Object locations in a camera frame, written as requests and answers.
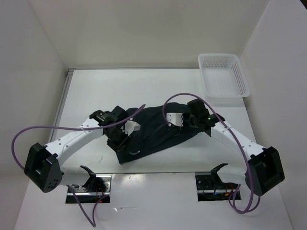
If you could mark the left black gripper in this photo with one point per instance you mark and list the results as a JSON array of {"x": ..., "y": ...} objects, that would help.
[{"x": 117, "y": 146}]

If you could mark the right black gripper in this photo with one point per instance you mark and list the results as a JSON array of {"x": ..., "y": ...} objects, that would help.
[{"x": 185, "y": 115}]

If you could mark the dark navy shorts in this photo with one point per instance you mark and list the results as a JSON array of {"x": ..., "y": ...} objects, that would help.
[{"x": 153, "y": 136}]

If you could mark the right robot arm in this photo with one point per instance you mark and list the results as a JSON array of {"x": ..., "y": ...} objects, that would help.
[{"x": 263, "y": 169}]

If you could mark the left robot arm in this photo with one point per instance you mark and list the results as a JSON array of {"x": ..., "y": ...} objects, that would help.
[{"x": 43, "y": 164}]

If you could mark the white perforated plastic basket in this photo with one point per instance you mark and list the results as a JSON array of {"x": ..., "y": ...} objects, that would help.
[{"x": 223, "y": 76}]

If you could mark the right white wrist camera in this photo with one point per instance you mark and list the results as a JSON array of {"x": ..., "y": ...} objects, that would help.
[{"x": 175, "y": 119}]

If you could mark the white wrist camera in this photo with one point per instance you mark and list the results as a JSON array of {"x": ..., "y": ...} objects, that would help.
[
  {"x": 130, "y": 127},
  {"x": 175, "y": 119}
]

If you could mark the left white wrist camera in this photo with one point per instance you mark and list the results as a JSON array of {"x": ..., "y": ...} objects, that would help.
[{"x": 130, "y": 127}]

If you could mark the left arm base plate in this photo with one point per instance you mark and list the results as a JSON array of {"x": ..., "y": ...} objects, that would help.
[{"x": 94, "y": 190}]

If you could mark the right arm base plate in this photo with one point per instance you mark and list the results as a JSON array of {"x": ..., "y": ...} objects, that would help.
[{"x": 208, "y": 190}]

